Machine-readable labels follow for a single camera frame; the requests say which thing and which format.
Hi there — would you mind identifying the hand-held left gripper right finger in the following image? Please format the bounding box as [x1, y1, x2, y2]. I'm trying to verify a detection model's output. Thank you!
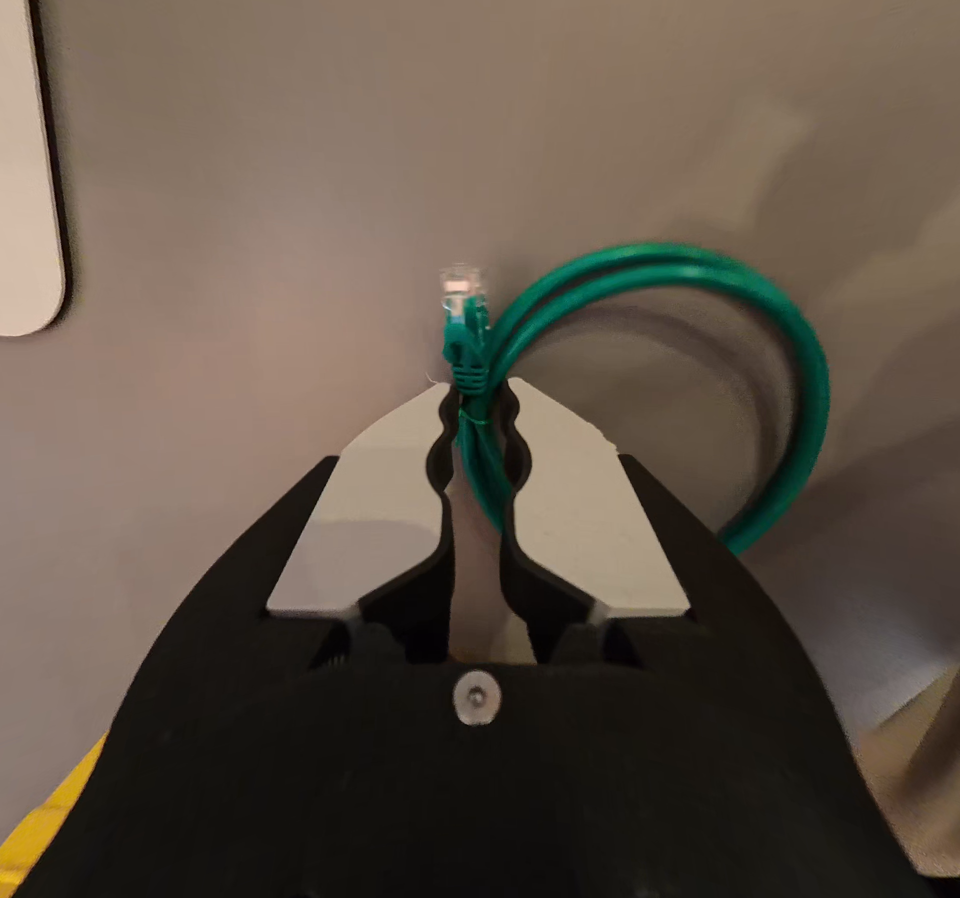
[499, 378, 692, 664]

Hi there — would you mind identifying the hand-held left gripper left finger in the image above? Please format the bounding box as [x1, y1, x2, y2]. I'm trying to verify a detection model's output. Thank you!
[266, 382, 460, 664]

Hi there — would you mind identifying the green ethernet cable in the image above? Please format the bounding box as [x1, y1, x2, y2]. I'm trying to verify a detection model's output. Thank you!
[438, 241, 831, 557]

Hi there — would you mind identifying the person's beige clothing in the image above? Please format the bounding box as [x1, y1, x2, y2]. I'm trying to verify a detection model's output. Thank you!
[843, 654, 960, 878]

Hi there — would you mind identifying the yellow plastic bin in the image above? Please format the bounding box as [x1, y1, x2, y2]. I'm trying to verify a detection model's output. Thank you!
[0, 733, 111, 898]

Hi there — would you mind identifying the white rounded panel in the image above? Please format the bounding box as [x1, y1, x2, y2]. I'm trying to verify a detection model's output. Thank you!
[0, 0, 71, 338]

